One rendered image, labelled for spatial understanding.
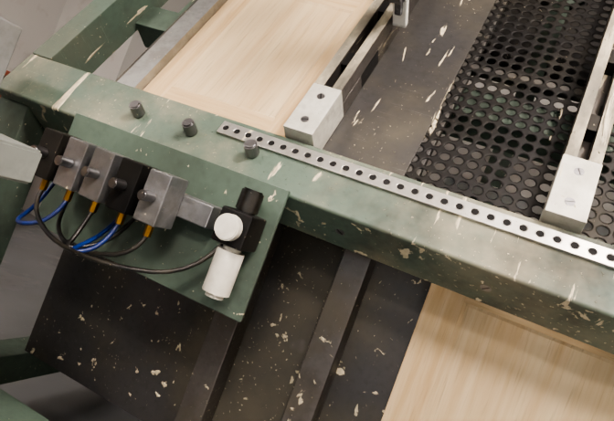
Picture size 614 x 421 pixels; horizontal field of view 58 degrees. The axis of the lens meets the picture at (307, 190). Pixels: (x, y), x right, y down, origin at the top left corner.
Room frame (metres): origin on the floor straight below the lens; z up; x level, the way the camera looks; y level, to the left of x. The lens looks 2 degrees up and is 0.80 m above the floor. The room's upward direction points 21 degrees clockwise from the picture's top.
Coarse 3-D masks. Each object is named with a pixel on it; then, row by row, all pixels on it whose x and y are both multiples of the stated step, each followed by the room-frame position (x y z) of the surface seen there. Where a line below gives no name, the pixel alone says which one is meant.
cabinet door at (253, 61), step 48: (240, 0) 1.36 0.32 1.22; (288, 0) 1.34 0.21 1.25; (336, 0) 1.32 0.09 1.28; (192, 48) 1.27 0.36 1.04; (240, 48) 1.25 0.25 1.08; (288, 48) 1.24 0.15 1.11; (336, 48) 1.21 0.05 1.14; (192, 96) 1.17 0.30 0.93; (240, 96) 1.16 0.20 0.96; (288, 96) 1.15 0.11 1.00
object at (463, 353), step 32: (448, 320) 1.07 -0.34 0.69; (480, 320) 1.06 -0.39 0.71; (512, 320) 1.03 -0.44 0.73; (416, 352) 1.08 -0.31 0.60; (448, 352) 1.07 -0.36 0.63; (480, 352) 1.05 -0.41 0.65; (512, 352) 1.03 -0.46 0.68; (544, 352) 1.01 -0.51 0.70; (576, 352) 1.00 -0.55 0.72; (416, 384) 1.08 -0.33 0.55; (448, 384) 1.06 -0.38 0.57; (480, 384) 1.04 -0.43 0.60; (512, 384) 1.02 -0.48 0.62; (544, 384) 1.01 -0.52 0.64; (576, 384) 0.99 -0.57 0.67; (608, 384) 0.97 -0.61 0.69; (384, 416) 1.09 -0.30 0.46; (416, 416) 1.07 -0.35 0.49; (448, 416) 1.05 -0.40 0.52; (480, 416) 1.03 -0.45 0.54; (512, 416) 1.02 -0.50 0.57; (544, 416) 1.00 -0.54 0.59; (576, 416) 0.98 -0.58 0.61; (608, 416) 0.97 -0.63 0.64
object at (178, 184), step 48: (48, 144) 1.01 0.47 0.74; (96, 144) 1.10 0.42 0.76; (144, 144) 1.06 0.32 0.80; (48, 192) 1.07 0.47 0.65; (96, 192) 0.96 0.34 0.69; (144, 192) 0.89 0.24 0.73; (192, 192) 1.01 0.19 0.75; (240, 192) 0.92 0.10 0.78; (288, 192) 0.95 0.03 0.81; (96, 240) 1.07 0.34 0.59; (144, 240) 0.94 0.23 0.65; (192, 240) 1.00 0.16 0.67; (240, 240) 0.89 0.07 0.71; (192, 288) 0.99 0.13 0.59; (240, 288) 0.96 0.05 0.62
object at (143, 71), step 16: (208, 0) 1.34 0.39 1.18; (224, 0) 1.36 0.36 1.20; (192, 16) 1.31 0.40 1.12; (208, 16) 1.32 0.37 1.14; (176, 32) 1.28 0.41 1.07; (192, 32) 1.29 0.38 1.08; (160, 48) 1.25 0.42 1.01; (176, 48) 1.26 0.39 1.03; (144, 64) 1.22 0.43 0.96; (160, 64) 1.23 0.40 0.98; (128, 80) 1.19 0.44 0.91; (144, 80) 1.20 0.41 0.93
